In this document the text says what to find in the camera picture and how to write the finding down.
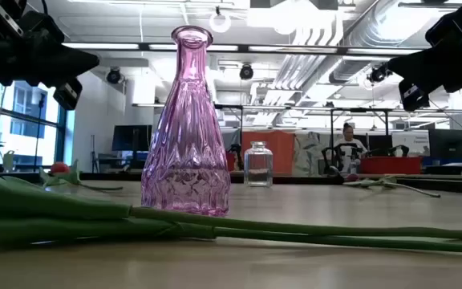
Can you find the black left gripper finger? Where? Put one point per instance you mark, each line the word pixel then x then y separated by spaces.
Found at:
pixel 74 58
pixel 76 71

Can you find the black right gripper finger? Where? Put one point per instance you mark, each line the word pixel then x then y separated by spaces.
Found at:
pixel 423 58
pixel 425 76

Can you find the red artificial tulip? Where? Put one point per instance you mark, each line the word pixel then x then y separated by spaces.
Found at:
pixel 379 183
pixel 59 168

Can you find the purple ribbed glass vase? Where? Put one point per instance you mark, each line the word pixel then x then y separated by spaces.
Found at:
pixel 186 140

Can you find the black background robot arm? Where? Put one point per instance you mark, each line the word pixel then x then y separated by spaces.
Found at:
pixel 399 149
pixel 331 162
pixel 237 154

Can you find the black ceiling spot lamp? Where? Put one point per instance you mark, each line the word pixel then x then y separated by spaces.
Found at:
pixel 378 74
pixel 246 72
pixel 114 76

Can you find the white sign board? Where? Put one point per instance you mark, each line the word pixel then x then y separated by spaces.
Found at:
pixel 410 141

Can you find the black pole stand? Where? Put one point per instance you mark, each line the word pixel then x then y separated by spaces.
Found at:
pixel 39 128

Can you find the black computer monitor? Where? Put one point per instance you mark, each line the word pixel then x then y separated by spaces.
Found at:
pixel 448 143
pixel 131 137

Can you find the black tripod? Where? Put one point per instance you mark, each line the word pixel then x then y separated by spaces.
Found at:
pixel 94 154

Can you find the red plastic bin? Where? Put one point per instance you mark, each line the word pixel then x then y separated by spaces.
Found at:
pixel 230 161
pixel 391 165

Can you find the person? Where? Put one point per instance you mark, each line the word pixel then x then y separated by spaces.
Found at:
pixel 349 146

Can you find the leaf patterned cloth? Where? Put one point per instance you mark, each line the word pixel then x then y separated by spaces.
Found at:
pixel 309 154

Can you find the orange panel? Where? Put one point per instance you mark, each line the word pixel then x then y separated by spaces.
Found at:
pixel 273 152

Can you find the small clear glass bottle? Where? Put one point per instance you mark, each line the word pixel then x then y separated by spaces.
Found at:
pixel 258 164

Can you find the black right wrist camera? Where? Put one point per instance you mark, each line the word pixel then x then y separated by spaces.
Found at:
pixel 413 96

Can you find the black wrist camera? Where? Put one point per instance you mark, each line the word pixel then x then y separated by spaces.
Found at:
pixel 67 94
pixel 413 96

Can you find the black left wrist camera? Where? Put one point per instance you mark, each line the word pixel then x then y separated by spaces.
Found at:
pixel 67 94

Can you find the blue window frame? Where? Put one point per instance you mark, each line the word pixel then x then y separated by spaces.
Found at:
pixel 60 132

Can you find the silver ventilation duct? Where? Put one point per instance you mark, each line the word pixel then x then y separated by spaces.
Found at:
pixel 359 60

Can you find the black metal frame rig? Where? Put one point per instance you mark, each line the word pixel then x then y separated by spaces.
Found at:
pixel 331 109

